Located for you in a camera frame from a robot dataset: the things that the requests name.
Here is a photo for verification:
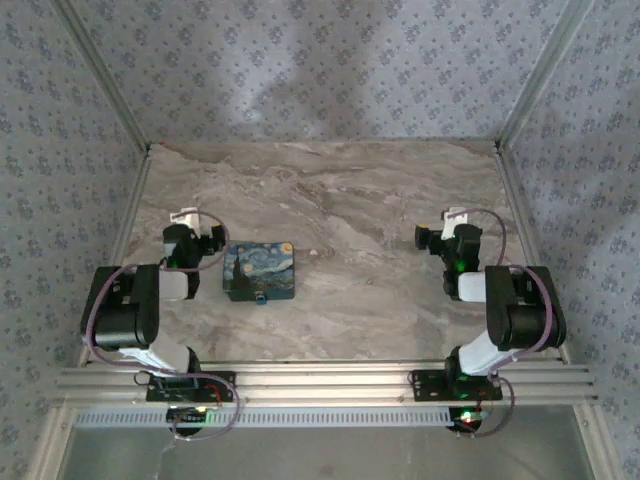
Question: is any starry night print box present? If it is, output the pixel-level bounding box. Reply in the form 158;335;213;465
221;241;297;304

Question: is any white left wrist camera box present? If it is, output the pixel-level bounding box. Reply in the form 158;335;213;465
168;207;199;227

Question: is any aluminium table side rail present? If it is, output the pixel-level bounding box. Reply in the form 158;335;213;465
492;143;572;365
77;147;154;367

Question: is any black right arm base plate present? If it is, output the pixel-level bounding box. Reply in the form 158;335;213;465
410;369;504;403

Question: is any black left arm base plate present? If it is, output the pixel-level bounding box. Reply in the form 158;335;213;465
145;370;237;404

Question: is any aluminium extrusion cross rail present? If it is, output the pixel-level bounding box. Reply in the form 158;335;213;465
55;363;599;407

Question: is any aluminium frame upright post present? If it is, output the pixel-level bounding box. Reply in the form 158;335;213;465
53;0;153;152
495;0;597;150

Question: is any grey slotted cable duct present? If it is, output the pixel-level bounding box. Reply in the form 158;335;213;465
74;407;501;430

